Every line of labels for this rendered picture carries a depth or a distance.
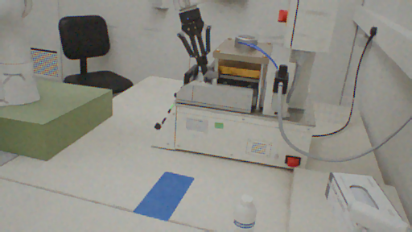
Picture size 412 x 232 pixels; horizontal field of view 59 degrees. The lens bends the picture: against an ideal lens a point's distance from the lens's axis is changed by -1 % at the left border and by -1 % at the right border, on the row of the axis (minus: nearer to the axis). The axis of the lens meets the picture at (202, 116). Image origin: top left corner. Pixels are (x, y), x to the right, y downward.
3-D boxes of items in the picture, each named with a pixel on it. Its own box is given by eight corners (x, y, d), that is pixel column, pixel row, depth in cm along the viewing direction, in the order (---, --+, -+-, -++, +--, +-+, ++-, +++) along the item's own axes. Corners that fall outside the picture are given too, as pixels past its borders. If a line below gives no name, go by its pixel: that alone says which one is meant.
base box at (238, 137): (301, 134, 152) (309, 94, 145) (304, 179, 118) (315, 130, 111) (177, 113, 161) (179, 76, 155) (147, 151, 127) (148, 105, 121)
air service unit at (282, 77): (282, 104, 116) (290, 59, 111) (282, 121, 103) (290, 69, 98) (266, 101, 117) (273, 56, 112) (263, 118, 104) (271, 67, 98)
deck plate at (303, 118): (310, 94, 146) (311, 92, 145) (315, 127, 114) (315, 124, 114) (198, 78, 154) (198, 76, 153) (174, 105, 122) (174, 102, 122)
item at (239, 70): (267, 68, 139) (271, 43, 135) (263, 84, 119) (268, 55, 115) (223, 63, 142) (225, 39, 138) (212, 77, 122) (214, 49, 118)
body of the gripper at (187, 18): (202, 6, 130) (208, 31, 132) (179, 11, 132) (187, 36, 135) (197, 7, 123) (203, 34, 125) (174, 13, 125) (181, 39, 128)
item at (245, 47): (286, 69, 141) (291, 35, 136) (284, 93, 112) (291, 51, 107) (224, 61, 145) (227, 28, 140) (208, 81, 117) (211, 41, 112)
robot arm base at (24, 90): (-36, 99, 128) (-43, 60, 123) (7, 87, 145) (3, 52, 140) (14, 109, 121) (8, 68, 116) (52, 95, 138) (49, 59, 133)
